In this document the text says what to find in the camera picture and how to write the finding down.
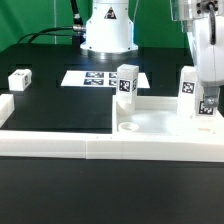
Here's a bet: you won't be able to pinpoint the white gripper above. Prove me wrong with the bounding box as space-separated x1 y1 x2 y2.
188 18 224 108

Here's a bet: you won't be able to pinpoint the white square table top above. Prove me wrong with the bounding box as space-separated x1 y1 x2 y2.
112 96 224 136

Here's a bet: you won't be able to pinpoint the white sheet with AprilTags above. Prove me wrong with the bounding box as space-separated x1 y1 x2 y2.
61 70 151 89

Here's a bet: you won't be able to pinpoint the white U-shaped fence wall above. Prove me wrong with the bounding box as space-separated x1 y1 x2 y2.
0 94 224 162

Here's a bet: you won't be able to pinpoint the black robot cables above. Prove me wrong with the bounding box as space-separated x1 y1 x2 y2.
17 0 88 45

